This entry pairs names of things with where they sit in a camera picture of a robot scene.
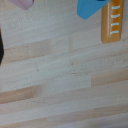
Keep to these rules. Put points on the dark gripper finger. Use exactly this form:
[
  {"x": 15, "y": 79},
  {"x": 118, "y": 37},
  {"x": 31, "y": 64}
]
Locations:
[{"x": 1, "y": 48}]

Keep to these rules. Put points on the blue mug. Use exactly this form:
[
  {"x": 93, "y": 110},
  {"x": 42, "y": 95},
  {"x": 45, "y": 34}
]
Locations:
[{"x": 88, "y": 8}]

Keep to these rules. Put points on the pink mug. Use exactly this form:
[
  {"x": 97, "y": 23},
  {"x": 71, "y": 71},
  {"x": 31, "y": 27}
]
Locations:
[{"x": 22, "y": 2}]

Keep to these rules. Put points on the orange rectangular block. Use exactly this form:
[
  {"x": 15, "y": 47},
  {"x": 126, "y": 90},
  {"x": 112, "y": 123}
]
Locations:
[{"x": 111, "y": 23}]

